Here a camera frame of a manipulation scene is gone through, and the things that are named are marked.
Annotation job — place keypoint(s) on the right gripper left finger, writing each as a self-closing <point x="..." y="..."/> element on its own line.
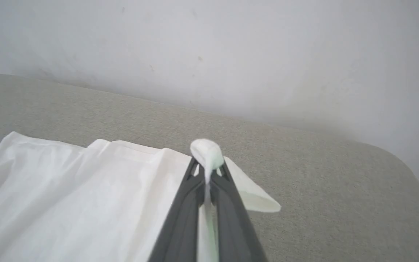
<point x="180" y="233"/>

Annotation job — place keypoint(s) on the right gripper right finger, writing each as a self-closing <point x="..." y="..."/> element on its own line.
<point x="235" y="233"/>

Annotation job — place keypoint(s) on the white garment with grey stitching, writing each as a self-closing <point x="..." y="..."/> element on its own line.
<point x="67" y="203"/>

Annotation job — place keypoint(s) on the grey-green fabric sofa cushion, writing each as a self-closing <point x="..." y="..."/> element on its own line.
<point x="322" y="163"/>

